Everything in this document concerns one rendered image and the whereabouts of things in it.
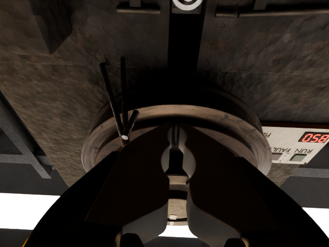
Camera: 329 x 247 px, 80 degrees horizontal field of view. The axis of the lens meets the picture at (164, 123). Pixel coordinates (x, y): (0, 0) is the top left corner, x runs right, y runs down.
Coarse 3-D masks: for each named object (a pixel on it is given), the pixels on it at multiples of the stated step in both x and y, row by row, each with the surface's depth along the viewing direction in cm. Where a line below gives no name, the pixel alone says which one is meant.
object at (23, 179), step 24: (0, 144) 857; (0, 168) 776; (24, 168) 779; (0, 192) 709; (24, 192) 711; (48, 192) 714; (288, 192) 736; (312, 192) 738; (0, 240) 605; (24, 240) 606; (168, 240) 616; (192, 240) 618
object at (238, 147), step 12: (156, 120) 38; (168, 120) 37; (180, 120) 37; (192, 120) 37; (132, 132) 38; (144, 132) 38; (204, 132) 37; (216, 132) 37; (228, 132) 38; (108, 144) 41; (120, 144) 41; (228, 144) 39; (240, 144) 39; (96, 156) 44; (240, 156) 42; (252, 156) 42
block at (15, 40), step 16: (0, 0) 23; (16, 0) 23; (32, 0) 24; (48, 0) 27; (64, 0) 31; (0, 16) 25; (16, 16) 25; (32, 16) 25; (48, 16) 27; (64, 16) 31; (0, 32) 26; (16, 32) 26; (32, 32) 26; (48, 32) 27; (64, 32) 31; (0, 48) 28; (16, 48) 28; (32, 48) 28; (48, 48) 28
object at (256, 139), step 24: (144, 96) 40; (168, 96) 38; (192, 96) 38; (216, 96) 40; (144, 120) 38; (216, 120) 37; (240, 120) 37; (96, 144) 44; (264, 144) 42; (264, 168) 48
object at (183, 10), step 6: (174, 0) 35; (198, 0) 34; (174, 6) 35; (180, 6) 35; (186, 6) 35; (192, 6) 35; (198, 6) 35; (174, 12) 36; (180, 12) 36; (186, 12) 36; (192, 12) 36; (198, 12) 36
